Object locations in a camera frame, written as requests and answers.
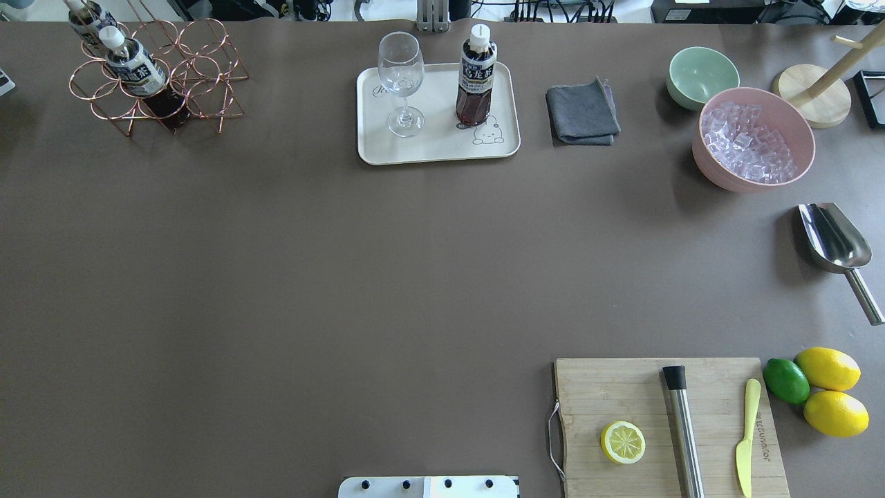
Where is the tea bottle in basket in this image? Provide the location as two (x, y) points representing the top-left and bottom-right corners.
(99, 26), (191, 129)
(64, 1), (119, 59)

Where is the cream serving tray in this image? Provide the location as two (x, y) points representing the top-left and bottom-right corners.
(356, 62), (521, 166)

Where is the wine glass on tray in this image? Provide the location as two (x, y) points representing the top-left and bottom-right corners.
(378, 31), (425, 138)

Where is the grey folded cloth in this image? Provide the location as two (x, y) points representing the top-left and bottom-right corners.
(545, 78), (622, 146)

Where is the wooden cutting board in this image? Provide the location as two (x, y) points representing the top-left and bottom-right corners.
(555, 358), (763, 497)

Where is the half lemon slice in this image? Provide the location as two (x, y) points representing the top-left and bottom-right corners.
(600, 421), (646, 465)

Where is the metal muddler black tip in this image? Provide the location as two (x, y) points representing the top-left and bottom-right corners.
(662, 365), (706, 497)

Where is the green bowl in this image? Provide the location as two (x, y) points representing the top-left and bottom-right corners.
(666, 46), (740, 111)

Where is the pink bowl with ice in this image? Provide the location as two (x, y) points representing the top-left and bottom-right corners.
(692, 87), (816, 192)

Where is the yellow plastic knife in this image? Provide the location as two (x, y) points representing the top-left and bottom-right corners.
(734, 378), (761, 497)

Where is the green lime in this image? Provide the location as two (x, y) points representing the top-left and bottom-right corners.
(763, 358), (810, 405)

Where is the metal ice scoop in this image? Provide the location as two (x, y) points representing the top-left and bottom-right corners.
(797, 202), (883, 326)

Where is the wooden cup tree stand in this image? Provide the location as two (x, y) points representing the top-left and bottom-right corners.
(772, 24), (884, 129)

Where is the yellow lemon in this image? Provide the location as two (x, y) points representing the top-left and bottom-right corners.
(794, 347), (861, 391)
(803, 390), (870, 438)

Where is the black metal glass tray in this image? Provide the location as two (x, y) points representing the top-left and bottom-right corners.
(853, 71), (884, 130)

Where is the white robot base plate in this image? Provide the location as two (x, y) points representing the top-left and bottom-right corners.
(337, 475), (521, 497)

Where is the copper wire bottle basket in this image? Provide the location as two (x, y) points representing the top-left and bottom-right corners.
(66, 1), (249, 136)

